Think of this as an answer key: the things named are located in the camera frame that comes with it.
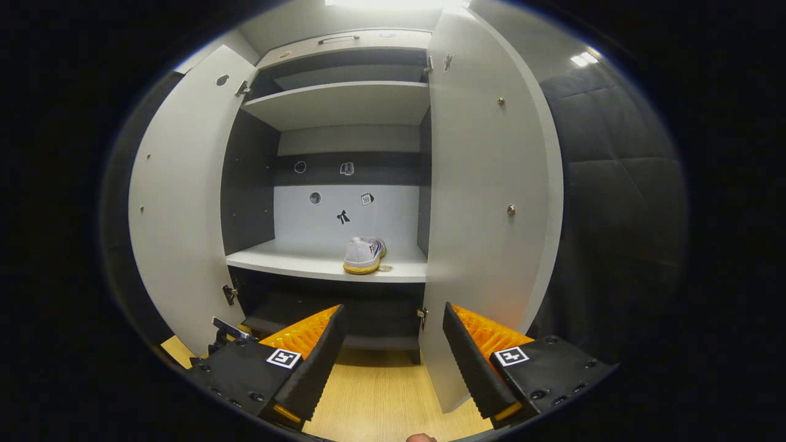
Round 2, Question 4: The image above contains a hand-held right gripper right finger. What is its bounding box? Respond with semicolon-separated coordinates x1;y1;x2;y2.
442;301;617;430

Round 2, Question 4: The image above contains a large ceiling light panel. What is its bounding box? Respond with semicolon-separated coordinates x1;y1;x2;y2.
324;0;470;10

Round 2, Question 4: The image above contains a white striped shoe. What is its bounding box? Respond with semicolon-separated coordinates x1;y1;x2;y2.
343;236;387;275

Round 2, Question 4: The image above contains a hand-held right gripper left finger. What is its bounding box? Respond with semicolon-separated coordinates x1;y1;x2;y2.
184;304;348;430

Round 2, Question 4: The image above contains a grey shoe cabinet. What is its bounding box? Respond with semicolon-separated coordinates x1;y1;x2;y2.
220;28;434;366

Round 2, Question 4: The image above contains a grey cabinet drawer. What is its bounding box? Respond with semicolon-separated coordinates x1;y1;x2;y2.
255;29;432;69

